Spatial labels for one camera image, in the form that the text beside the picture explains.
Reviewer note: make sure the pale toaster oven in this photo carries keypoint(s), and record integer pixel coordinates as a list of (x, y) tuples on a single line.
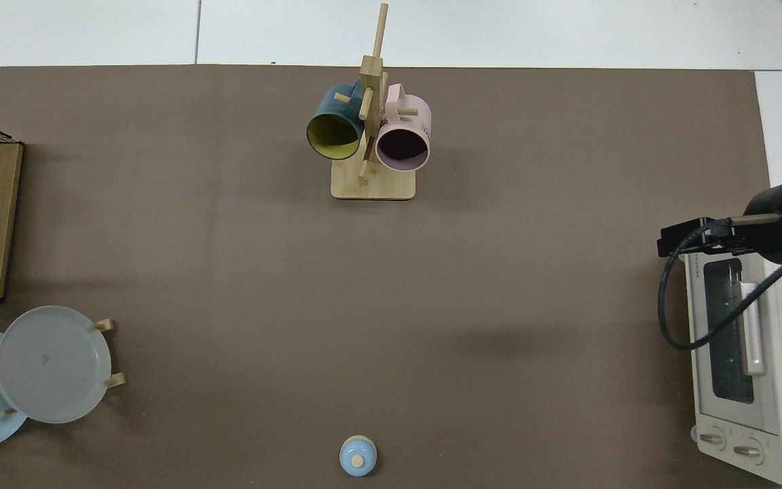
[(778, 421)]

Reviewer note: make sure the pink cup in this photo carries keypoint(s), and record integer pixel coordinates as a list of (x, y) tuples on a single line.
[(411, 115)]

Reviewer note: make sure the wooden cup stand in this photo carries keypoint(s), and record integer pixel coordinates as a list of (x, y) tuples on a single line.
[(377, 187)]

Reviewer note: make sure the brown table cloth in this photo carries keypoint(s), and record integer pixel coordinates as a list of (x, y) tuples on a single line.
[(364, 305)]

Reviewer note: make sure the dark blue cup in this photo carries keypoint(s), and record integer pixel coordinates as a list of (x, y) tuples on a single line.
[(326, 105)]

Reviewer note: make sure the small blue round bell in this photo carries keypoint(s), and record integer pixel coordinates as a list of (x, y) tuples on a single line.
[(358, 456)]

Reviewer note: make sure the wooden plate rack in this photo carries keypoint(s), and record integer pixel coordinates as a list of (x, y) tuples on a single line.
[(107, 325)]

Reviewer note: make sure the grey plate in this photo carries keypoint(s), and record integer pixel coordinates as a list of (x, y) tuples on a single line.
[(51, 367)]

